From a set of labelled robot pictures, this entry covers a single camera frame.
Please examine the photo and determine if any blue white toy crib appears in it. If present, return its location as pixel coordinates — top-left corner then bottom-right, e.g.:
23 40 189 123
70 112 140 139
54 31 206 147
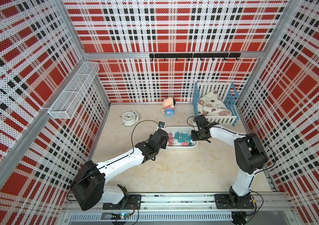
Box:
193 82 239 126

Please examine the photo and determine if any black hook rail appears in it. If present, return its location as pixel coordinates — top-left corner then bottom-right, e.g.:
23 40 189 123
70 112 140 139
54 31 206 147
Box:
149 52 241 60

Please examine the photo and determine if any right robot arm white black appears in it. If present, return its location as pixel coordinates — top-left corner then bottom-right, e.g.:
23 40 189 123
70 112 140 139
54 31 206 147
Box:
191 125 268 197

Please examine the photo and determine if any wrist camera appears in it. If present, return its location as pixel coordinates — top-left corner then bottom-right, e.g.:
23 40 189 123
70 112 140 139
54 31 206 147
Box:
193 114 210 129
158 121 165 130

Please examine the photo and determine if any aluminium front rail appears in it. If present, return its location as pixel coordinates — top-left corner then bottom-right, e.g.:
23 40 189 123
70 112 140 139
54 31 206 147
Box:
63 192 292 212

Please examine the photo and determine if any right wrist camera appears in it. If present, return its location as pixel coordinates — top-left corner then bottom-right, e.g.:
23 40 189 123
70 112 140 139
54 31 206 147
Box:
193 114 210 129

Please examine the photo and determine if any white alarm clock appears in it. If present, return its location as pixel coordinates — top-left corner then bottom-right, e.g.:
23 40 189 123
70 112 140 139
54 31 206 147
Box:
121 111 141 127

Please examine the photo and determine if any pink baby doll toy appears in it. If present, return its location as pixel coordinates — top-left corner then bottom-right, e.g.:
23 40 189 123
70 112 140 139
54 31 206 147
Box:
161 97 176 117

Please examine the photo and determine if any printed crib blanket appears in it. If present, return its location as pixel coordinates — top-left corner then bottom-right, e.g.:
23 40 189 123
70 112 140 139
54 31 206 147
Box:
198 91 232 116

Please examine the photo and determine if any white plastic storage box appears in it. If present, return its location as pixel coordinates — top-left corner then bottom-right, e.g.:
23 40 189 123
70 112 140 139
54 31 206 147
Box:
164 126 198 150

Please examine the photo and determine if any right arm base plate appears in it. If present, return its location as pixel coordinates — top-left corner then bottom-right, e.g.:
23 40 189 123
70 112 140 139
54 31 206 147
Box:
214 193 255 210

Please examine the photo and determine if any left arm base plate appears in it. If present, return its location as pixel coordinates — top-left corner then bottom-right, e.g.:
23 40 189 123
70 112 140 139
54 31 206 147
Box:
103 194 142 210

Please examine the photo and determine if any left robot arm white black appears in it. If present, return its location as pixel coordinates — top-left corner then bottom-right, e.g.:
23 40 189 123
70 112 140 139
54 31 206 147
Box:
70 129 169 211

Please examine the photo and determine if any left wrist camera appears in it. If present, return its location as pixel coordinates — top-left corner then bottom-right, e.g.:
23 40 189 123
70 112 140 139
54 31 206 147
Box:
158 121 165 130

